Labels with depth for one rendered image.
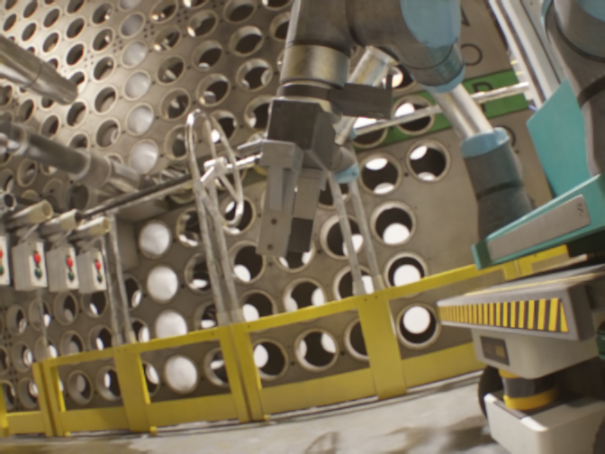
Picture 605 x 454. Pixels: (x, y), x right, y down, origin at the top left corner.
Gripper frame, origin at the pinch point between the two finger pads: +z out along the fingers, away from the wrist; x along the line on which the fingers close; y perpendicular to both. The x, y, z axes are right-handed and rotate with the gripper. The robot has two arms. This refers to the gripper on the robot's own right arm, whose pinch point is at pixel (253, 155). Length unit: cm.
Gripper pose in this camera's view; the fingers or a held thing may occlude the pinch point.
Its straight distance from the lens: 140.9
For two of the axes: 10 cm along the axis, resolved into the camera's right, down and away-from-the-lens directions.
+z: -9.4, 2.6, 2.1
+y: 2.3, 9.6, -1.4
